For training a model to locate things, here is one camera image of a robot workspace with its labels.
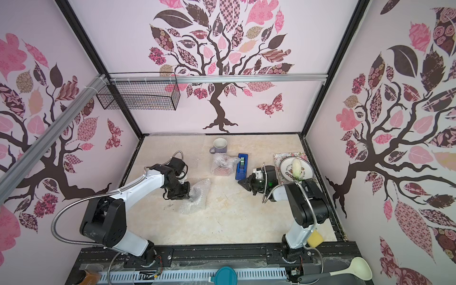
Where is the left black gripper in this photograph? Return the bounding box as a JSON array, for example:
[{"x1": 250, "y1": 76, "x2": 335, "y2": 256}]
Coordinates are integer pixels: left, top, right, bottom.
[{"x1": 166, "y1": 177, "x2": 192, "y2": 200}]

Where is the blue tape dispenser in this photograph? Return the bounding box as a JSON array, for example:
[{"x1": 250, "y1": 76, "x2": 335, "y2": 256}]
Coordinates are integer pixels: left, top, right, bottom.
[{"x1": 235, "y1": 153, "x2": 248, "y2": 181}]

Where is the clear bubble wrap sheet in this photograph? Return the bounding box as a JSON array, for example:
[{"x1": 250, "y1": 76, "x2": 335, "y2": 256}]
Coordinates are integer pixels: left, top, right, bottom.
[
  {"x1": 179, "y1": 179, "x2": 211, "y2": 215},
  {"x1": 211, "y1": 153, "x2": 240, "y2": 174}
]

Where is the red mug black handle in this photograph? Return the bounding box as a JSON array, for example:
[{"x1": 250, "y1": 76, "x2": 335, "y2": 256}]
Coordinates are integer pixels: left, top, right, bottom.
[{"x1": 213, "y1": 166, "x2": 233, "y2": 176}]

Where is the white mug red inside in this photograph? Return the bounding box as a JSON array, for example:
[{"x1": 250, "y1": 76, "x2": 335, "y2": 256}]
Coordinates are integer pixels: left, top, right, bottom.
[{"x1": 190, "y1": 185, "x2": 206, "y2": 203}]

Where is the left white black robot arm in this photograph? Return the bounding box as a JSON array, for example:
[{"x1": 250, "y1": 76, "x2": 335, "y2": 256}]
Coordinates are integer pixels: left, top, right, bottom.
[{"x1": 80, "y1": 161, "x2": 190, "y2": 261}]

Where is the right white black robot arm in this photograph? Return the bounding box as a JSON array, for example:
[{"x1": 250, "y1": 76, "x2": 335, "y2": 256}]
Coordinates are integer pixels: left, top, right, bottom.
[{"x1": 236, "y1": 165, "x2": 330, "y2": 262}]

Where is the right flexible metal conduit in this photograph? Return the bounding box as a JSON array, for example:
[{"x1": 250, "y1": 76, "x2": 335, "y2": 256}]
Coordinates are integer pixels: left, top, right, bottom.
[{"x1": 262, "y1": 180, "x2": 318, "y2": 264}]

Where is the flexible metal conduit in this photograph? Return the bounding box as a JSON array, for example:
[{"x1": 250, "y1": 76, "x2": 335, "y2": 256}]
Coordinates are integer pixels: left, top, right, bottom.
[
  {"x1": 51, "y1": 150, "x2": 184, "y2": 247},
  {"x1": 262, "y1": 180, "x2": 318, "y2": 264}
]

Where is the floral square placemat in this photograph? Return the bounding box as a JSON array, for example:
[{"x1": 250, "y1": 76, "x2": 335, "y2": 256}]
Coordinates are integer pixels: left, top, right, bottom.
[{"x1": 273, "y1": 152, "x2": 320, "y2": 186}]

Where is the lavender mug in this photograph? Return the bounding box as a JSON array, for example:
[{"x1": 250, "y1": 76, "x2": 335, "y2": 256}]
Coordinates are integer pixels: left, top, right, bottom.
[{"x1": 209, "y1": 138, "x2": 228, "y2": 154}]

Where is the white artificial rose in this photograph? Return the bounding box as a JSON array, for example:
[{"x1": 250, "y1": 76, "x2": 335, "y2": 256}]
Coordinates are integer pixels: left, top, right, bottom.
[{"x1": 291, "y1": 158, "x2": 305, "y2": 181}]

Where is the round white plate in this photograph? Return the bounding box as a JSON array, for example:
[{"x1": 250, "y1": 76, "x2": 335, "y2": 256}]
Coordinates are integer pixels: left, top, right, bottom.
[{"x1": 279, "y1": 157, "x2": 315, "y2": 182}]

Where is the yellow green sponge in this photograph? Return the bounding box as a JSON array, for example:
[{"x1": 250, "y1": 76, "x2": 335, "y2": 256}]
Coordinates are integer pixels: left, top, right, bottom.
[{"x1": 307, "y1": 230, "x2": 324, "y2": 248}]

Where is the teal round lid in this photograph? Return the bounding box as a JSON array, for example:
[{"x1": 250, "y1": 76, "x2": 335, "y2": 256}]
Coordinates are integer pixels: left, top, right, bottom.
[{"x1": 209, "y1": 266, "x2": 238, "y2": 285}]

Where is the left flexible metal conduit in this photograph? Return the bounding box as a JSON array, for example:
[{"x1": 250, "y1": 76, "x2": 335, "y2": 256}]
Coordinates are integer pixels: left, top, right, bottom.
[{"x1": 51, "y1": 150, "x2": 184, "y2": 247}]

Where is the brown jar black lid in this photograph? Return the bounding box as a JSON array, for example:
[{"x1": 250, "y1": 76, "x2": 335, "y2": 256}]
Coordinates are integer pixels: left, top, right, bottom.
[{"x1": 71, "y1": 270, "x2": 101, "y2": 285}]

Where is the cream plastic ladle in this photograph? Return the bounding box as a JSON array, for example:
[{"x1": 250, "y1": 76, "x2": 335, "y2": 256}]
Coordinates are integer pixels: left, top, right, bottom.
[{"x1": 298, "y1": 257, "x2": 373, "y2": 283}]

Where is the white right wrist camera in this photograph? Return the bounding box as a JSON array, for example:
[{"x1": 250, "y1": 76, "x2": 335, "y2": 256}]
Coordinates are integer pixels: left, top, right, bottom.
[{"x1": 252, "y1": 167, "x2": 264, "y2": 180}]

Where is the white slotted cable duct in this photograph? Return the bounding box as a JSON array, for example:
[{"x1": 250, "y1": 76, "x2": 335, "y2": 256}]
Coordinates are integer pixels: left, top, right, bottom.
[{"x1": 98, "y1": 267, "x2": 287, "y2": 285}]

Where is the black wire basket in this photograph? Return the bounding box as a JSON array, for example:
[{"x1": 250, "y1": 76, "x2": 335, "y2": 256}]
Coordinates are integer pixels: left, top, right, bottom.
[{"x1": 97, "y1": 71, "x2": 181, "y2": 110}]

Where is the rear aluminium frame bar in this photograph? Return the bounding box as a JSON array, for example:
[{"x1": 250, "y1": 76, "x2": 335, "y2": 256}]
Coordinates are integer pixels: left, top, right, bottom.
[{"x1": 109, "y1": 73, "x2": 328, "y2": 84}]

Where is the aluminium frame bar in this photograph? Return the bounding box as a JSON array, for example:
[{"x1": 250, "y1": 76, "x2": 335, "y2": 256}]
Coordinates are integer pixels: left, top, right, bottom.
[
  {"x1": 109, "y1": 73, "x2": 328, "y2": 84},
  {"x1": 1, "y1": 74, "x2": 108, "y2": 204}
]

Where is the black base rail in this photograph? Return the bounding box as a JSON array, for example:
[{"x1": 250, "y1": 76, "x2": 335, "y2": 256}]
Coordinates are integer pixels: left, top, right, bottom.
[{"x1": 65, "y1": 242, "x2": 361, "y2": 285}]

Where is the left aluminium frame bar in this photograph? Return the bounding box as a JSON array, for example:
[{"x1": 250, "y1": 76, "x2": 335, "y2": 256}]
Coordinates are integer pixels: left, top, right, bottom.
[{"x1": 1, "y1": 74, "x2": 108, "y2": 204}]

